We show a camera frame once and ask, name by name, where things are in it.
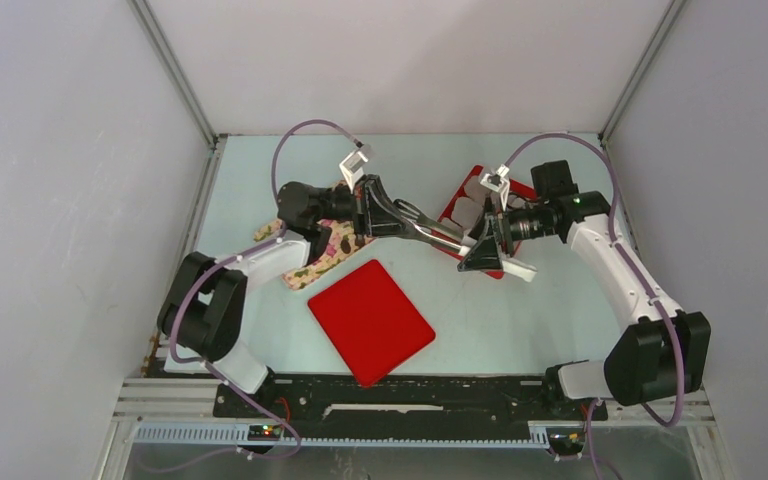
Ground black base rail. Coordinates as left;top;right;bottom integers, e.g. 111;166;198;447
213;372;609;444

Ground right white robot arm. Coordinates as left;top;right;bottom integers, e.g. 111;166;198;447
458;160;711;418

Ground red chocolate box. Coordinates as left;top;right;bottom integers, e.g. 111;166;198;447
436;164;538;280

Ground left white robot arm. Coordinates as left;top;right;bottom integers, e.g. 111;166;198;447
157;175;418;417

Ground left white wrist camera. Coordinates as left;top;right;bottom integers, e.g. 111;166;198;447
338;144;371;191

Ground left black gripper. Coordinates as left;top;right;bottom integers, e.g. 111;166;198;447
315;175;417;240

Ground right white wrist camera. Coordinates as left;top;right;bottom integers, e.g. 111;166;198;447
480;164;510;211

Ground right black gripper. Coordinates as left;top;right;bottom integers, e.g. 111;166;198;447
458;194;557;271

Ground red box lid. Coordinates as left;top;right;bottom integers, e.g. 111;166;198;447
307;260;436;388

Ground white handled metal tongs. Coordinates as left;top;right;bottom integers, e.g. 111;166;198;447
394;199;538;282

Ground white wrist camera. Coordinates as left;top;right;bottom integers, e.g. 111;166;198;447
338;144;371;191
480;164;510;211

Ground floral pattern tray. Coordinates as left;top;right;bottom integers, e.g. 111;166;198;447
246;181;369;291

